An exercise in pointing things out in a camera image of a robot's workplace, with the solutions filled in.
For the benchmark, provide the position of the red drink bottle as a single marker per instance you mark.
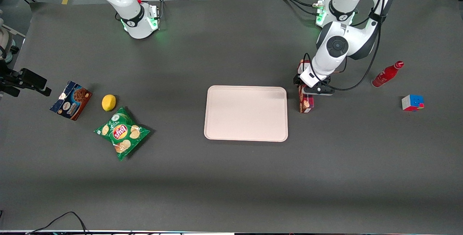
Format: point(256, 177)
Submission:
point(387, 74)

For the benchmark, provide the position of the yellow lemon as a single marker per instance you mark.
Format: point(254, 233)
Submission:
point(108, 103)

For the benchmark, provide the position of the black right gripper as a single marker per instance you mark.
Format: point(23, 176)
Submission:
point(12, 78)

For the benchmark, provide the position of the blue chocolate cookie box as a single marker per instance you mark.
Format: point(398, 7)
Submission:
point(70, 101)

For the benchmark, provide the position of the white rectangular plastic tray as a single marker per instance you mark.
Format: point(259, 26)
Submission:
point(246, 113)

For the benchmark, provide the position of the colourful puzzle cube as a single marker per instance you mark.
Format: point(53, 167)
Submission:
point(412, 103)

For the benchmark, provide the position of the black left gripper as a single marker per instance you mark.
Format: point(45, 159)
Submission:
point(298, 80)

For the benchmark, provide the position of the red tartan shortbread cookie box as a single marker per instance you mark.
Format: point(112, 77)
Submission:
point(306, 103)

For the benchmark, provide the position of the green Lays chips bag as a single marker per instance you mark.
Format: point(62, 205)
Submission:
point(123, 133)

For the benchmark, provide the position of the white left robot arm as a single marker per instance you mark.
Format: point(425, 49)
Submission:
point(347, 36)

